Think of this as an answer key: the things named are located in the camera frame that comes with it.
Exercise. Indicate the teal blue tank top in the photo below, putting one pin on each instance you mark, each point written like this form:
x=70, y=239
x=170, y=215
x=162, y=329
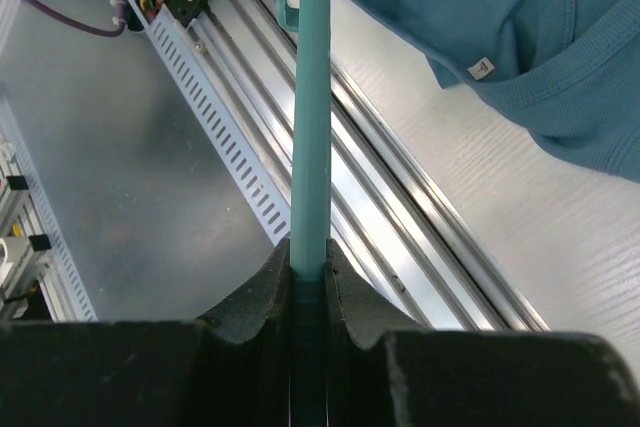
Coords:
x=567, y=71

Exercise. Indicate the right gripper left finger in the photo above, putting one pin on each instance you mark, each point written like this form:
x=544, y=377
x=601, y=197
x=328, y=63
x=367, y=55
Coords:
x=228, y=367

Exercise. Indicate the aluminium mounting rail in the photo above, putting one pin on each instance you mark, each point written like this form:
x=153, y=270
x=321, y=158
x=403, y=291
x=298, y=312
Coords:
x=235, y=67

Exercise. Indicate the teal hanger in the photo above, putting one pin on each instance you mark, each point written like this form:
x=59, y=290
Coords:
x=310, y=205

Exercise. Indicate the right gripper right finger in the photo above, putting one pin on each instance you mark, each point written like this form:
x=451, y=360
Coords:
x=384, y=369

